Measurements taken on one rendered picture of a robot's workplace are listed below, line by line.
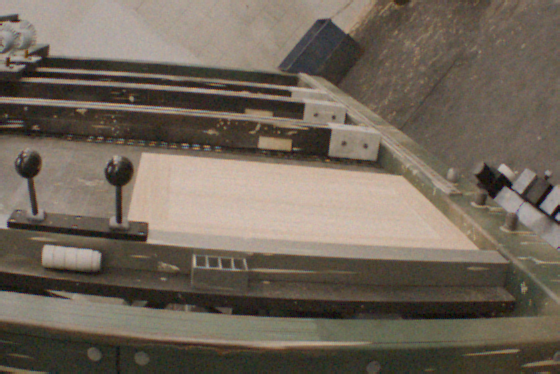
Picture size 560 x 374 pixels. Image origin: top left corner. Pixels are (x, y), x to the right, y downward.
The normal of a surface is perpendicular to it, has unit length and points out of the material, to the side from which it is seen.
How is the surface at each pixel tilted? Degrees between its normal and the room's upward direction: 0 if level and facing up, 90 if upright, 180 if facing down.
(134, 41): 90
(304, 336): 57
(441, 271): 90
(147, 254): 90
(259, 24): 90
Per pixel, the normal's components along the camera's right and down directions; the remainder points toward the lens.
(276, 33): 0.15, 0.29
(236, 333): 0.13, -0.95
